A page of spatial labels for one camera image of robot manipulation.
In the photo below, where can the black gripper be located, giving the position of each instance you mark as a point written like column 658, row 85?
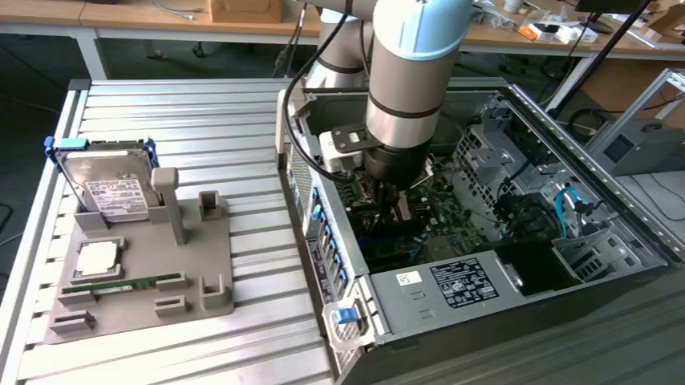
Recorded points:
column 399, row 164

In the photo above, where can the graphics card with metal bracket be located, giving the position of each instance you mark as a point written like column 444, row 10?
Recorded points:
column 405, row 208

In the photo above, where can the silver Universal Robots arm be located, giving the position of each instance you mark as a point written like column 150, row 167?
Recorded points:
column 407, row 80

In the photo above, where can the metal socket cover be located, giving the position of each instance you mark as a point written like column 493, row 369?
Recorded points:
column 428, row 174

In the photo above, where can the green motherboard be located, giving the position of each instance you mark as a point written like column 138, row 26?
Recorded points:
column 444, row 212

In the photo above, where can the perforated metal drive cage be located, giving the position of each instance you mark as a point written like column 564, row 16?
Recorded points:
column 481, row 152

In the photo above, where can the silver chipset heatsink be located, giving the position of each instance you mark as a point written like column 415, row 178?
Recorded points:
column 441, row 246

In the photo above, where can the open grey PC case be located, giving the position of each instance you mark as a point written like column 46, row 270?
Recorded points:
column 332, row 248

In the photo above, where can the grey power supply unit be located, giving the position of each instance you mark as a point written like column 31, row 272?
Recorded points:
column 423, row 298

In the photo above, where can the wooden desk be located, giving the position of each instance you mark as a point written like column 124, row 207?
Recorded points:
column 108, row 22
column 536, row 47

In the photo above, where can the blue case latch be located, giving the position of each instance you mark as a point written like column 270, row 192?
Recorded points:
column 344, row 314

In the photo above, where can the orange and white box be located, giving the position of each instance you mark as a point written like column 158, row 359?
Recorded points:
column 536, row 32

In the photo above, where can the metal disk bay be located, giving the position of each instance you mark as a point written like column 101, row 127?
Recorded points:
column 595, row 256

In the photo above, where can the white cup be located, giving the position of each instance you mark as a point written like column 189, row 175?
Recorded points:
column 515, row 5

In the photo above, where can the grey computer tower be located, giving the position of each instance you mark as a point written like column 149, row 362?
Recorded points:
column 643, row 148

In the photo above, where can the black tripod pole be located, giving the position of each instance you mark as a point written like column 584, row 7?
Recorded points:
column 603, row 56

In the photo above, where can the cardboard box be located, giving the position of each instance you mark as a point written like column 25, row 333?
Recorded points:
column 241, row 10
column 670, row 24

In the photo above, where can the grey printed parts rack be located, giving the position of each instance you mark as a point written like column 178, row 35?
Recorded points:
column 145, row 256

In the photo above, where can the black monitor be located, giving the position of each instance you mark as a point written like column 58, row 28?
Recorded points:
column 606, row 5

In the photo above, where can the green RAM stick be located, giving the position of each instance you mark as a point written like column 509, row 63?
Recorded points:
column 124, row 285

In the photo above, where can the silver CPU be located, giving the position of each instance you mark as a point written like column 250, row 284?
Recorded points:
column 97, row 258

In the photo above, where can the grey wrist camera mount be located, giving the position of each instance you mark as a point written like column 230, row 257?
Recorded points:
column 337, row 154

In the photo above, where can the hard disk with blue bracket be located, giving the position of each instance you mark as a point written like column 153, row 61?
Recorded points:
column 108, row 176

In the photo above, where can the aluminium profile frame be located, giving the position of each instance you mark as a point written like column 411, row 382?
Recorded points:
column 678, row 78

